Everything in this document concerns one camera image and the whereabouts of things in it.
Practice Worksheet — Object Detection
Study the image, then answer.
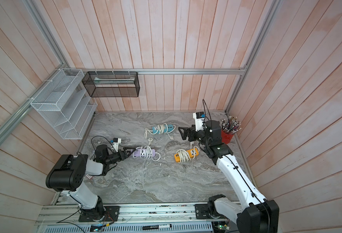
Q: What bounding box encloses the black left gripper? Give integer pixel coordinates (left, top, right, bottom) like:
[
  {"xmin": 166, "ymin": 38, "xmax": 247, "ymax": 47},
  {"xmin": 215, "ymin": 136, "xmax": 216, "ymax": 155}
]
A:
[{"xmin": 105, "ymin": 147, "xmax": 136, "ymax": 165}]

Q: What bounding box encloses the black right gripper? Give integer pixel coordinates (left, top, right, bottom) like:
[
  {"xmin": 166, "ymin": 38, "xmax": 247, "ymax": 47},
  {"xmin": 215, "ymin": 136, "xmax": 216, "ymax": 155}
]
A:
[{"xmin": 180, "ymin": 124, "xmax": 212, "ymax": 149}]

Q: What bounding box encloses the purple power strip with cord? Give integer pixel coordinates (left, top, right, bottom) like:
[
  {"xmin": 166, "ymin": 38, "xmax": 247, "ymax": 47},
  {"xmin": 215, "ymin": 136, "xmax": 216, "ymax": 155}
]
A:
[{"xmin": 132, "ymin": 138, "xmax": 161, "ymax": 162}]

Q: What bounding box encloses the orange power strip with cord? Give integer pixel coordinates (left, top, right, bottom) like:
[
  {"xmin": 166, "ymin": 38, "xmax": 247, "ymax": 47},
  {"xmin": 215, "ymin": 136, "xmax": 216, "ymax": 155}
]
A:
[{"xmin": 174, "ymin": 146, "xmax": 199, "ymax": 163}]

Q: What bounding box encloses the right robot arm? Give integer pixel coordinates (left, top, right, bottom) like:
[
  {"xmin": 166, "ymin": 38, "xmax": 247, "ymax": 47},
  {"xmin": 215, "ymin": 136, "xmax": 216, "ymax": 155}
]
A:
[{"xmin": 178, "ymin": 119, "xmax": 279, "ymax": 233}]

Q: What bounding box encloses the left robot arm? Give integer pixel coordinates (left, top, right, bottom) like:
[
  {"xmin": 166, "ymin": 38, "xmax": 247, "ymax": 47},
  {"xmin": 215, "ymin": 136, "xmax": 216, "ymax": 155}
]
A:
[{"xmin": 45, "ymin": 144, "xmax": 136, "ymax": 221}]

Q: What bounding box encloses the bundle of coloured pencils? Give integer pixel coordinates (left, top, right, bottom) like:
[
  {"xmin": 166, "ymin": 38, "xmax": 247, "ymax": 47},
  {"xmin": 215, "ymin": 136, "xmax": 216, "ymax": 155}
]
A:
[{"xmin": 221, "ymin": 116, "xmax": 241, "ymax": 135}]

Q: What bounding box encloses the black mesh basket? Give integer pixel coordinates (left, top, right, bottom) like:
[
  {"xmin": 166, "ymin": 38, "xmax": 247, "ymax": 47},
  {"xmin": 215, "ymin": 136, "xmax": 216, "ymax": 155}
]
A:
[{"xmin": 82, "ymin": 71, "xmax": 140, "ymax": 98}]

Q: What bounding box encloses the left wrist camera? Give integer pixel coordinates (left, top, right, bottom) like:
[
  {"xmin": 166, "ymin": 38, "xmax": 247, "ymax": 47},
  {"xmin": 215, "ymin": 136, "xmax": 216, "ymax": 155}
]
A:
[{"xmin": 110, "ymin": 138, "xmax": 122, "ymax": 152}]

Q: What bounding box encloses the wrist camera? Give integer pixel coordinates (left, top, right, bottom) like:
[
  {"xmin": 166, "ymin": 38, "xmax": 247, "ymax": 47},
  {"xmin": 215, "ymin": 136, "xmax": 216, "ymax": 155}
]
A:
[
  {"xmin": 110, "ymin": 138, "xmax": 122, "ymax": 152},
  {"xmin": 193, "ymin": 112, "xmax": 206, "ymax": 132}
]

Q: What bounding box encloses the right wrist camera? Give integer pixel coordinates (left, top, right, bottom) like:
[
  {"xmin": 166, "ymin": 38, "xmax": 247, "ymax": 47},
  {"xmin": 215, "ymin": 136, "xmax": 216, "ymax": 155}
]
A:
[{"xmin": 193, "ymin": 112, "xmax": 206, "ymax": 132}]

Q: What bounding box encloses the teal power strip with cord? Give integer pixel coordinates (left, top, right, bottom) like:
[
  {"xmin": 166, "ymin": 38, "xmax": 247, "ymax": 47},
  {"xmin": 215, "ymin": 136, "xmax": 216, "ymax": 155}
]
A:
[{"xmin": 144, "ymin": 123, "xmax": 176, "ymax": 140}]

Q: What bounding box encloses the white wire mesh shelf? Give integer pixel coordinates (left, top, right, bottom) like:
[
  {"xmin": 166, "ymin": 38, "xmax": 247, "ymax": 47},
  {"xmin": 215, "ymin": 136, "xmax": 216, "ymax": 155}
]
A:
[{"xmin": 31, "ymin": 69, "xmax": 97, "ymax": 140}]

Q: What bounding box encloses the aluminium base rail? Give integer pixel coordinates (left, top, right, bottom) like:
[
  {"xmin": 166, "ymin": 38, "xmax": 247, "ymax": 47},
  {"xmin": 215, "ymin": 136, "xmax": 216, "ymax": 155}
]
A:
[{"xmin": 32, "ymin": 202, "xmax": 238, "ymax": 233}]

